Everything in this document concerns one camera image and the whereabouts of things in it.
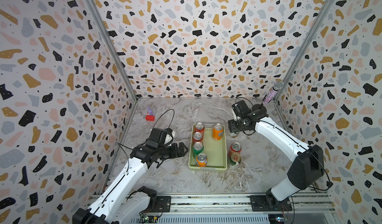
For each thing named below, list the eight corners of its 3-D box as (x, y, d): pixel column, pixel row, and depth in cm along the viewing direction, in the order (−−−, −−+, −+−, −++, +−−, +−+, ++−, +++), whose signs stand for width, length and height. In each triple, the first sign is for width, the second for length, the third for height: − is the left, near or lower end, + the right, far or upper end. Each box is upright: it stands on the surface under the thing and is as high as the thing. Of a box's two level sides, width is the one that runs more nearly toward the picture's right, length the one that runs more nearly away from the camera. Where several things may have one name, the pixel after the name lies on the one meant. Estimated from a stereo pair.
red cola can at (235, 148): (230, 160, 91) (233, 152, 82) (226, 152, 94) (229, 143, 85) (239, 157, 92) (243, 149, 83) (235, 149, 95) (238, 140, 86)
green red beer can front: (227, 170, 87) (230, 163, 78) (225, 161, 91) (228, 152, 82) (237, 170, 87) (242, 163, 78) (236, 161, 91) (240, 153, 82)
